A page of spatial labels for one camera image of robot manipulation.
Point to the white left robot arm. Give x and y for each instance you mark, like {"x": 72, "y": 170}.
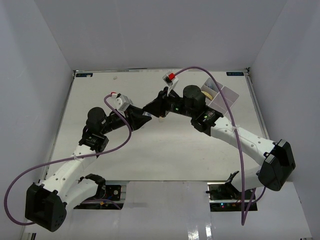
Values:
{"x": 47, "y": 203}

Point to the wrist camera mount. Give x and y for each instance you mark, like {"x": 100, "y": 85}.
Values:
{"x": 121, "y": 102}
{"x": 171, "y": 80}

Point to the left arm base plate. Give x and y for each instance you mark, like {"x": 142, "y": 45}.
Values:
{"x": 113, "y": 199}

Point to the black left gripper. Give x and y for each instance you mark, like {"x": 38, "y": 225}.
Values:
{"x": 134, "y": 113}

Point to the white divided organizer box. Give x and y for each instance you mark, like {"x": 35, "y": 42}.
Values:
{"x": 218, "y": 103}

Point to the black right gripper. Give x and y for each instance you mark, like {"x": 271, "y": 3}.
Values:
{"x": 159, "y": 107}

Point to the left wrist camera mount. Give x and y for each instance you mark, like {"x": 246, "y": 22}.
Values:
{"x": 121, "y": 102}

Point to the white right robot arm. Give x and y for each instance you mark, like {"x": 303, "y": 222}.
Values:
{"x": 275, "y": 159}

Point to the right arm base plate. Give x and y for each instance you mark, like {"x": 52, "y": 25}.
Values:
{"x": 223, "y": 197}

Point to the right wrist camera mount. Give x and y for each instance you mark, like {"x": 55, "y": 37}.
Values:
{"x": 171, "y": 80}

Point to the blue capped small marker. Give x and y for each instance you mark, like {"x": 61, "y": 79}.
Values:
{"x": 146, "y": 114}

